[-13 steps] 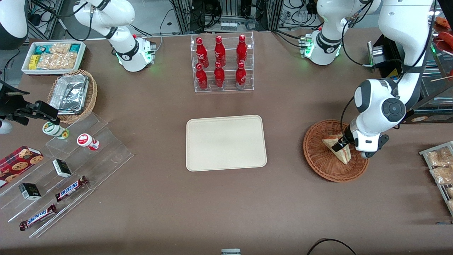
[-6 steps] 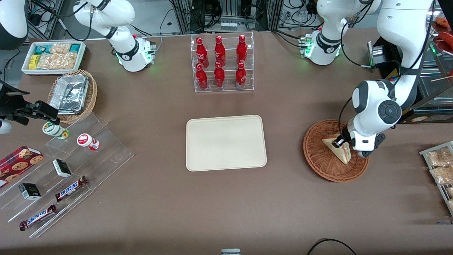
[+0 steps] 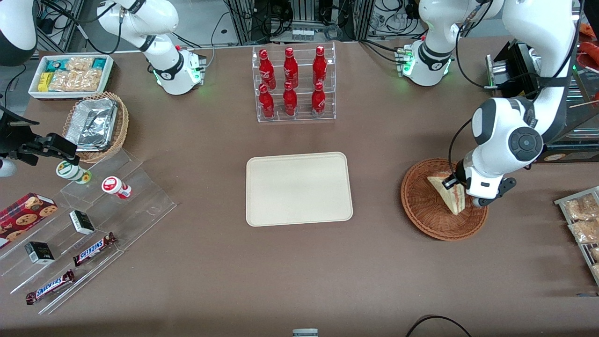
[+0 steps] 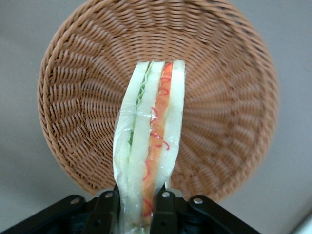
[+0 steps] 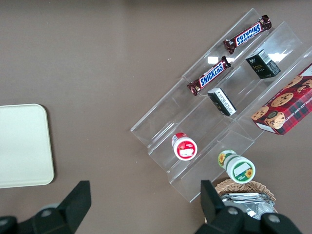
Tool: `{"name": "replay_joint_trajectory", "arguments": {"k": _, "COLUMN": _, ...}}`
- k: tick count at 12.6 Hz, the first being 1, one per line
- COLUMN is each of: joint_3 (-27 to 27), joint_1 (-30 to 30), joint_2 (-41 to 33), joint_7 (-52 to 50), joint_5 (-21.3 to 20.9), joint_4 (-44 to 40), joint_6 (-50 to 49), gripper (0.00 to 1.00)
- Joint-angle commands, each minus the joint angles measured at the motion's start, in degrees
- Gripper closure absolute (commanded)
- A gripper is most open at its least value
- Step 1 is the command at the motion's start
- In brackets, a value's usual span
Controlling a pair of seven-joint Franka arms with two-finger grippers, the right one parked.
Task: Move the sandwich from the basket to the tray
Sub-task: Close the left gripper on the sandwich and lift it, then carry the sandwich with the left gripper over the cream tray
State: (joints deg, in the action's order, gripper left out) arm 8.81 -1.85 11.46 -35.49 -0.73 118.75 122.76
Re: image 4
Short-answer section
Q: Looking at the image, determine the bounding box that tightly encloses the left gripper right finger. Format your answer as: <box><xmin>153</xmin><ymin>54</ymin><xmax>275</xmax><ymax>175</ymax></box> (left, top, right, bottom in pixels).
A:
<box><xmin>150</xmin><ymin>189</ymin><xmax>261</xmax><ymax>234</ymax></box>

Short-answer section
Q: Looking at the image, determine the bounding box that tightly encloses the triangle sandwich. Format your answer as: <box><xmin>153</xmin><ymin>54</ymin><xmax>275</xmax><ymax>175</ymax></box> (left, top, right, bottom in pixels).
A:
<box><xmin>112</xmin><ymin>59</ymin><xmax>186</xmax><ymax>234</ymax></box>

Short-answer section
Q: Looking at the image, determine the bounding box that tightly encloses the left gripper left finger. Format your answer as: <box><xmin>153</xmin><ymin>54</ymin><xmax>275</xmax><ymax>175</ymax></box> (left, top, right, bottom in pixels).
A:
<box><xmin>0</xmin><ymin>189</ymin><xmax>120</xmax><ymax>234</ymax></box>

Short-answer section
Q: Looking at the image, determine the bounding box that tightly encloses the brown wicker basket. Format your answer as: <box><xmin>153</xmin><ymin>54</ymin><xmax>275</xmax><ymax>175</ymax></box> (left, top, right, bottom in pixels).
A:
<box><xmin>37</xmin><ymin>0</ymin><xmax>280</xmax><ymax>203</ymax></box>

